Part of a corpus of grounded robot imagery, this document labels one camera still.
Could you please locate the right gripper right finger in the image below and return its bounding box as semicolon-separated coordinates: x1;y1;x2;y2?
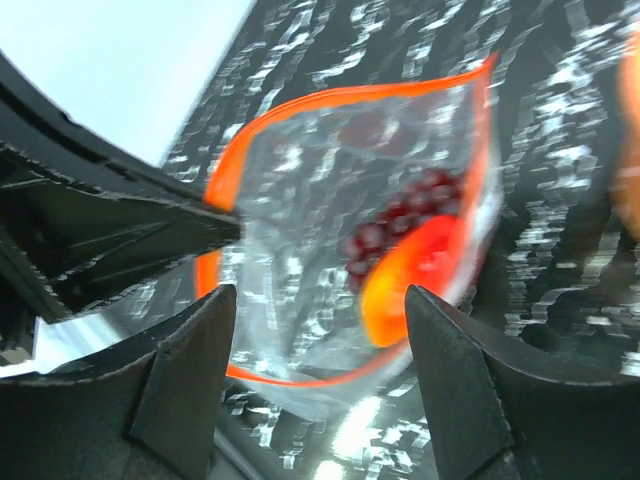
405;286;639;479

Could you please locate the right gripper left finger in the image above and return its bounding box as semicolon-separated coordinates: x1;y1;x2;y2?
1;285;236;479

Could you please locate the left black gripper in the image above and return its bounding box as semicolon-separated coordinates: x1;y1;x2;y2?
0;49;246;361

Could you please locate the red orange mango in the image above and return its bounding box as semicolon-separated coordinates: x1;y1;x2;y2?
360;215;470;348

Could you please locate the purple grape bunch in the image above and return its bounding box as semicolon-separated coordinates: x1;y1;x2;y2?
342;168;464;293

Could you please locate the clear orange zip bag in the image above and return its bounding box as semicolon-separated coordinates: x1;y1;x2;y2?
194;58;503;421

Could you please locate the orange plastic basket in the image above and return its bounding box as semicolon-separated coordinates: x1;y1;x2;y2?
611;29;639;241

